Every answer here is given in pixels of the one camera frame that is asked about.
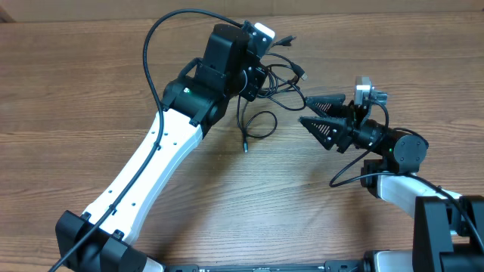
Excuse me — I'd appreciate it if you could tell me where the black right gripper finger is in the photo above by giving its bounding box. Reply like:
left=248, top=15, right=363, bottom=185
left=306, top=94, right=349, bottom=117
left=299, top=116, right=352, bottom=150

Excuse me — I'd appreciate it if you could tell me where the black USB-A cable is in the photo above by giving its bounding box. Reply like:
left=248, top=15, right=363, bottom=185
left=256, top=34, right=309, bottom=113

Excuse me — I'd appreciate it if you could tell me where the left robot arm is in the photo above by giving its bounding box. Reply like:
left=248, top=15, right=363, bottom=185
left=55, top=20, right=275, bottom=271

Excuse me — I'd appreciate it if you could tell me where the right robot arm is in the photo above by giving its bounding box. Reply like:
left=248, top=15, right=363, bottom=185
left=299, top=91, right=483, bottom=271

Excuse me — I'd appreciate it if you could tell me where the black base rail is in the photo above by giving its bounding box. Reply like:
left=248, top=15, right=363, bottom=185
left=165, top=260, right=371, bottom=272

